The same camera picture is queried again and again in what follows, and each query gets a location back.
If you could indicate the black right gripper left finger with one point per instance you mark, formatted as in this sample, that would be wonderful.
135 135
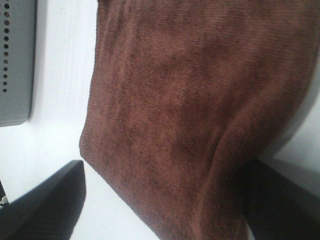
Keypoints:
50 211

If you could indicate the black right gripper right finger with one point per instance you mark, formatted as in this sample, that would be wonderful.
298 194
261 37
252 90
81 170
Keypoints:
276 208

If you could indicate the brown towel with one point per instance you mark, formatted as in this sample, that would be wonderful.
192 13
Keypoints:
184 93

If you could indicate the grey perforated plastic basket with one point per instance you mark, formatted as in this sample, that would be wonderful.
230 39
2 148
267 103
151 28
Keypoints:
17 60

